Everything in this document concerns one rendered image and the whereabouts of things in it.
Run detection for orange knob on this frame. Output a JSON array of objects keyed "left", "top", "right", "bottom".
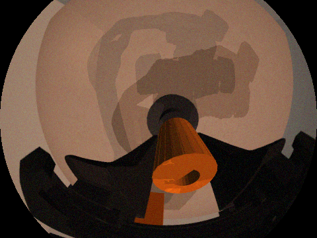
[{"left": 152, "top": 117, "right": 217, "bottom": 193}]

